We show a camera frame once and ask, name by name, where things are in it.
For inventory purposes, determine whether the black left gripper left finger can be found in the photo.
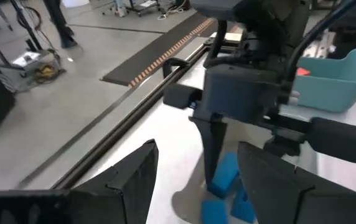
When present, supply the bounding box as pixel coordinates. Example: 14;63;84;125
71;138;160;224

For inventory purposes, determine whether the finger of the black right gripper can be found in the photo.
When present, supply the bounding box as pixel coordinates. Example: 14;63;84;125
189;116;229;186
263;129;306;157

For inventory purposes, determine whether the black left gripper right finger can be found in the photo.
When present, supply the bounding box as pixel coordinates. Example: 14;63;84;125
237;141;356;224

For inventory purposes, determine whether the blue rectangular block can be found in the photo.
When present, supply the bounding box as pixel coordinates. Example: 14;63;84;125
207;151;240;200

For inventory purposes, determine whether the small blue cube block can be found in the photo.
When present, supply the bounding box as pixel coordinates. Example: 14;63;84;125
200;198;228;224

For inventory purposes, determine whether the red cube block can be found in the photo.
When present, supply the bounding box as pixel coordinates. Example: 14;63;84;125
296;67;312;77

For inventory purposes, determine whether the teal plastic bin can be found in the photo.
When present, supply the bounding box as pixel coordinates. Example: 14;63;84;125
291;48;356;113

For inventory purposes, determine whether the black striped-edge floor mat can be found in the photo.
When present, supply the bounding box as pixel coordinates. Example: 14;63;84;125
100;12;225;88

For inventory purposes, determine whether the grey rolling workstation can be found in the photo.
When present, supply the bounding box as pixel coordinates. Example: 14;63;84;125
0;2;65;78

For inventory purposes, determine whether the black monitor stand pole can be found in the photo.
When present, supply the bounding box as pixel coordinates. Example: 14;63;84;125
9;0;44;50

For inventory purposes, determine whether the black aluminium table frame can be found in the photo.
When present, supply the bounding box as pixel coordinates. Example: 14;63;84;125
50;37;228;190

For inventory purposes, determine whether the black cable clamp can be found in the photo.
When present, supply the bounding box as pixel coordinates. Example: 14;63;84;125
162;57;192;79

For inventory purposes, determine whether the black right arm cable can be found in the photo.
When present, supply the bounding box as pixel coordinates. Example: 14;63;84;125
285;0;355;82

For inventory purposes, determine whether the yellow cable coil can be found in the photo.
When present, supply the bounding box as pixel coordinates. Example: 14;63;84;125
34;63;61;84

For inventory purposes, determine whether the black floor post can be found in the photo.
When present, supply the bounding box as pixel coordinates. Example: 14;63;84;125
42;0;78;49

